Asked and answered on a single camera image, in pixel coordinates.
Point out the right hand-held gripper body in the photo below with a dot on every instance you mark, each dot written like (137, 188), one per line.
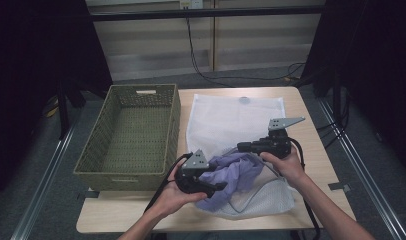
(274, 145)

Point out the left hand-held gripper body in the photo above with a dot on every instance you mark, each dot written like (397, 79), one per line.
(191, 176)

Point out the purple shirt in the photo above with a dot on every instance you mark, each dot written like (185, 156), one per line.
(234, 173)

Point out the white mesh laundry bag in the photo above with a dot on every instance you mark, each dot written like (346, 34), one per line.
(224, 123)

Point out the green woven basket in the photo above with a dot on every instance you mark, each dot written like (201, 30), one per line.
(134, 140)

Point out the person's right hand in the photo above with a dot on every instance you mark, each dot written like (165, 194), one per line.
(289, 168)

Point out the person's left hand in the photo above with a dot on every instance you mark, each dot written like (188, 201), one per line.
(176, 200)

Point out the grey tape piece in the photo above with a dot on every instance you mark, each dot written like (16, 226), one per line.
(89, 194)
(339, 187)

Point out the dark curtain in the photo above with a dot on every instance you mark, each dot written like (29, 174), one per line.
(31, 66)
(374, 66)

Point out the black horizontal bar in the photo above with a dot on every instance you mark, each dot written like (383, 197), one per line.
(224, 13)

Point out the black metal stand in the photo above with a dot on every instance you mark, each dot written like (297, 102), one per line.
(62, 110)

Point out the yellow floor object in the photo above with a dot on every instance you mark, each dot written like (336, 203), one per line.
(51, 108)

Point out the metal floor rail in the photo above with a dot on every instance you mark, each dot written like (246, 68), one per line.
(41, 186)
(384, 200)

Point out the white wall socket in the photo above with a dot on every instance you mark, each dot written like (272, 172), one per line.
(191, 4)

